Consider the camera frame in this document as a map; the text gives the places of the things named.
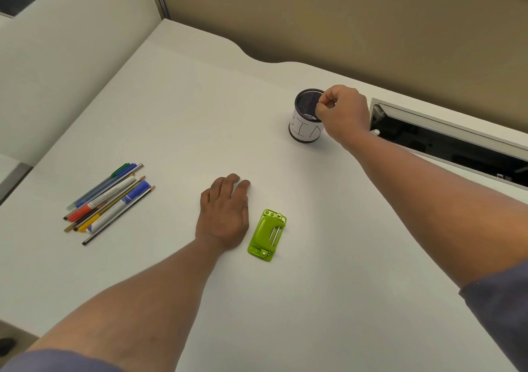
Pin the person's right forearm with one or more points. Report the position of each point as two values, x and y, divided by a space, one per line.
445 211

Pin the person's left grey sleeve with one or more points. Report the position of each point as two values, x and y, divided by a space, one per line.
53 363

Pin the black mesh pen cup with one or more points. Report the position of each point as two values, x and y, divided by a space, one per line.
303 130

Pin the person's left forearm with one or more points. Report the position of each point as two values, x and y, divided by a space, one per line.
144 301

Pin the pile of pens and pencils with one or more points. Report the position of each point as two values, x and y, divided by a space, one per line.
132 196

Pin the person's right hand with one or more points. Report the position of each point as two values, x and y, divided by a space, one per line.
346 114

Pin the person's right grey sleeve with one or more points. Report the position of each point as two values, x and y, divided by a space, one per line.
503 314

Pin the beige cubicle partition panel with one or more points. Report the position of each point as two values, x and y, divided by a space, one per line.
330 21

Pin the white marker red end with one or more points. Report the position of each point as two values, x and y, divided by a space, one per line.
78 213

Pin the person's left hand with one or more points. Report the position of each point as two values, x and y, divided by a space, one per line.
222 215

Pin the cream rounded desk divider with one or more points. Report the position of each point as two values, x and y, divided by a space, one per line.
62 62

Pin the person's grey sleeve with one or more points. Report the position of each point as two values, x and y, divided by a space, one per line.
53 363
503 314

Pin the green capped pen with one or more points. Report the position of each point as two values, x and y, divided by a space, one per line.
121 168

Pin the green hole punch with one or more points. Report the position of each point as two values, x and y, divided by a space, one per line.
266 235

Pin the yellow barrel pen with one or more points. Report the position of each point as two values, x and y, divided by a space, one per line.
88 223

